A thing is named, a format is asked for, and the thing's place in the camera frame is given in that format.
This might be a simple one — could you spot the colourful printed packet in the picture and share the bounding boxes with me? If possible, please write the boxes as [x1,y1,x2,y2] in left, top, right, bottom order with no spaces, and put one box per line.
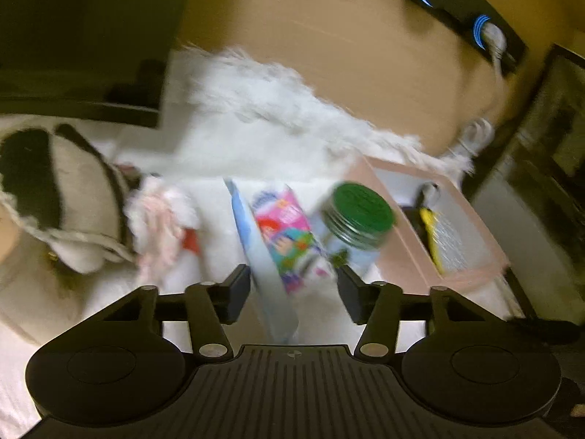
[249,184,335,294]

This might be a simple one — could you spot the clear bubbly plastic item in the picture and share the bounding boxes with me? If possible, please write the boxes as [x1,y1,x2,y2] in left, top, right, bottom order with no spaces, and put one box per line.
[432,217,478,277]

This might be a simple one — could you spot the black and white fuzzy sock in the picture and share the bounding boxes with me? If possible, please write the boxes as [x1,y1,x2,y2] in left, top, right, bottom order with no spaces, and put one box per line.
[0,123,139,279]

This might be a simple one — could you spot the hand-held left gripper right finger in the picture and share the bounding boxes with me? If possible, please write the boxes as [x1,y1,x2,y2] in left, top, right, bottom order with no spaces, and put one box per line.
[337,265,504,358]

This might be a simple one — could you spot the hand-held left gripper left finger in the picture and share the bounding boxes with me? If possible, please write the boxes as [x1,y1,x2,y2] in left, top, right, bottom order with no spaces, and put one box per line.
[88,264,252,358]

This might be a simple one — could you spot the dark cabinet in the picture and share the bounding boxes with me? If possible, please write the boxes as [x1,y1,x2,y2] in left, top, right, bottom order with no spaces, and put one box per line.
[470,43,585,323]

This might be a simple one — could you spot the pink storage box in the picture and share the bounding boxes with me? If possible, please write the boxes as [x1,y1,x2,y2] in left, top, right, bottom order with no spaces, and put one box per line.
[360,155,511,292]

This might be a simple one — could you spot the glass jar with green lid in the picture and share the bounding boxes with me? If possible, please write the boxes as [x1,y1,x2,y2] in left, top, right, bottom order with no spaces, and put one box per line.
[319,182,396,281]

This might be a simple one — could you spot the white cable with plug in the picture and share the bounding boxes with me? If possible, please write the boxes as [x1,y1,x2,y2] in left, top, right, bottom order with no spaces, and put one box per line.
[450,22,509,161]

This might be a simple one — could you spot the black power strip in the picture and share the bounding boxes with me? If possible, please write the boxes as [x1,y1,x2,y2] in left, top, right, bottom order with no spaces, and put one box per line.
[347,0,527,75]

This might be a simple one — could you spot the pink and white fluffy toy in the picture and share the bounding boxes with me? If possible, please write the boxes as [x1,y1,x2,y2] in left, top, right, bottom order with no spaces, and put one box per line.
[124,175,203,284]

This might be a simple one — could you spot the black monitor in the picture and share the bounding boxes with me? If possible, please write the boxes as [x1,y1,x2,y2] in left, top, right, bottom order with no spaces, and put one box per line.
[0,0,198,129]

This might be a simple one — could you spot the yellow item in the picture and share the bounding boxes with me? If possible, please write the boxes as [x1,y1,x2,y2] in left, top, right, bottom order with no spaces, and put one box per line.
[418,207,445,271]

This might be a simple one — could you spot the light blue packet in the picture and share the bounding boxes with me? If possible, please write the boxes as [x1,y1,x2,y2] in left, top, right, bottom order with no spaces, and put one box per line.
[223,176,299,345]

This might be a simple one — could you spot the white fluffy rug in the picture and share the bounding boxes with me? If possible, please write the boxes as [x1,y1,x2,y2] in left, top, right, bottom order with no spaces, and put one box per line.
[0,43,522,439]

